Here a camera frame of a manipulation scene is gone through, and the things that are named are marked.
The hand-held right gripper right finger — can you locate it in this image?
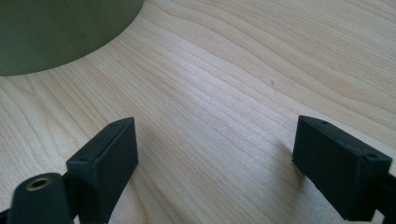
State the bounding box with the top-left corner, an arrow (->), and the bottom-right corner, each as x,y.
291,115 -> 394,222

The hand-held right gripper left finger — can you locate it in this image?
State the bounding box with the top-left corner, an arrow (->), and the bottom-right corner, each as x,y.
64,117 -> 139,224

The green plastic bin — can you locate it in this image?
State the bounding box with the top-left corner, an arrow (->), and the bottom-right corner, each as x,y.
0,0 -> 146,77

